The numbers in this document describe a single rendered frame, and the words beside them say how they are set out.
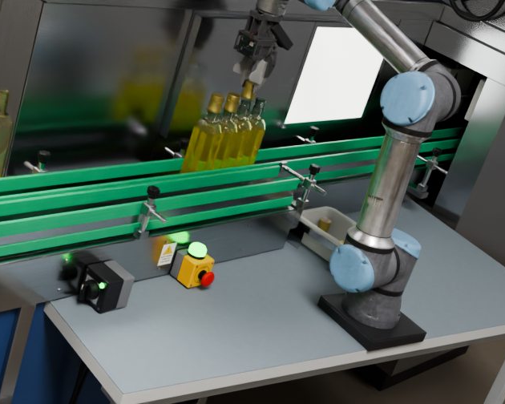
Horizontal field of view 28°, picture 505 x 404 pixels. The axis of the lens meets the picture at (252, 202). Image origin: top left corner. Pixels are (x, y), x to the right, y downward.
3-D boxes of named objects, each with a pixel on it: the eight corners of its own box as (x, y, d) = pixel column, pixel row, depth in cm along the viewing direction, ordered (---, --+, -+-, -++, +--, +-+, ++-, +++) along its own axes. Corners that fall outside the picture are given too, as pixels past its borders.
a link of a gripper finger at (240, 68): (223, 80, 260) (236, 50, 255) (238, 80, 264) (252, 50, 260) (230, 86, 258) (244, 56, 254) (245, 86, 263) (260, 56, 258)
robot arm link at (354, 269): (391, 294, 245) (463, 81, 227) (357, 305, 233) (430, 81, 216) (353, 272, 251) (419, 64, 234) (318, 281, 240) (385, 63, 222)
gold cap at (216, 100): (213, 107, 257) (218, 91, 255) (223, 113, 255) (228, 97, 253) (204, 107, 254) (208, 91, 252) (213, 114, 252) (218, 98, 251)
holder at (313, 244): (306, 223, 303) (315, 200, 300) (376, 269, 288) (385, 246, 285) (270, 230, 290) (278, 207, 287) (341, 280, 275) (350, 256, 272)
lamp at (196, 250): (196, 248, 249) (199, 238, 248) (208, 258, 247) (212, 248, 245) (183, 251, 246) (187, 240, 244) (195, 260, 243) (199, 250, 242)
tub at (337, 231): (320, 230, 300) (329, 204, 297) (377, 268, 288) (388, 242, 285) (283, 238, 287) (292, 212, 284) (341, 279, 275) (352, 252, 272)
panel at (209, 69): (355, 117, 334) (391, 21, 321) (362, 121, 333) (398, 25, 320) (159, 134, 267) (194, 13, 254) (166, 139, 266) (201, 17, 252)
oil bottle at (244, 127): (218, 182, 276) (240, 111, 268) (232, 191, 273) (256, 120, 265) (204, 183, 272) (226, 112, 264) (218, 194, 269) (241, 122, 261)
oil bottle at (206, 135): (188, 187, 268) (211, 114, 259) (203, 196, 264) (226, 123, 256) (173, 188, 263) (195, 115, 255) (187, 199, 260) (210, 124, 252)
